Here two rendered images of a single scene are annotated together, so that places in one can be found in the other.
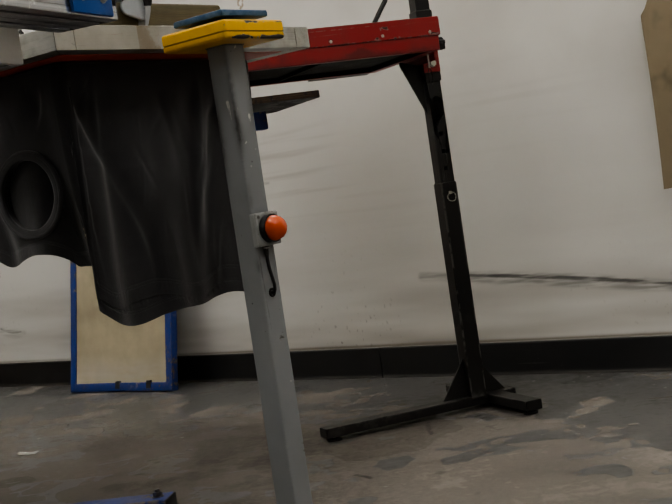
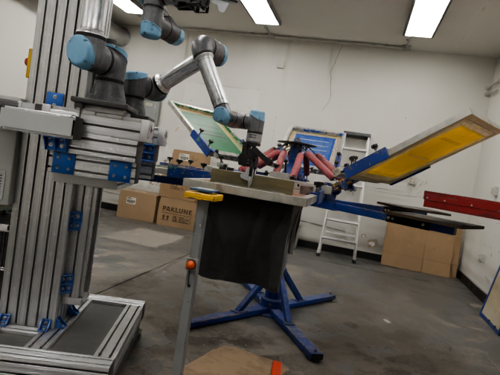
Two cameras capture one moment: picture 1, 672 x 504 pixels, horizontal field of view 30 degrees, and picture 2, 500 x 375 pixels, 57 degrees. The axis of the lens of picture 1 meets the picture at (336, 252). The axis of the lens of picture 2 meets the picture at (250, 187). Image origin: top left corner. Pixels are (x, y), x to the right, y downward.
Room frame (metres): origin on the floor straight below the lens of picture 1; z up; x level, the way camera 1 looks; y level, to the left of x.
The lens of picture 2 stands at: (1.19, -1.69, 1.10)
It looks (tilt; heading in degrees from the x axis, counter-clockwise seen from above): 3 degrees down; 64
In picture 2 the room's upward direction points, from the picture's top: 9 degrees clockwise
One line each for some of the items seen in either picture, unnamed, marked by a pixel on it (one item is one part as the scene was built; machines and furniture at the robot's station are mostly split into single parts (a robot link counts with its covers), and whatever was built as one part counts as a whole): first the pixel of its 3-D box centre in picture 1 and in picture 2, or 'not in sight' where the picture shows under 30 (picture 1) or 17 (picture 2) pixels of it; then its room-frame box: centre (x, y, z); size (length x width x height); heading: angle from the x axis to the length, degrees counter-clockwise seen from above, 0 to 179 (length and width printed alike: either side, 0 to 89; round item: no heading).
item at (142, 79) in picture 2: not in sight; (135, 83); (1.64, 0.77, 1.42); 0.13 x 0.12 x 0.14; 36
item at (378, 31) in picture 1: (317, 55); (494, 209); (3.49, -0.03, 1.06); 0.61 x 0.46 x 0.12; 111
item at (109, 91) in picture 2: not in sight; (108, 91); (1.45, 0.31, 1.31); 0.15 x 0.15 x 0.10
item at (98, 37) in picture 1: (45, 78); (260, 190); (2.32, 0.48, 0.97); 0.79 x 0.58 x 0.04; 51
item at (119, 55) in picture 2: not in sight; (111, 62); (1.45, 0.30, 1.42); 0.13 x 0.12 x 0.14; 42
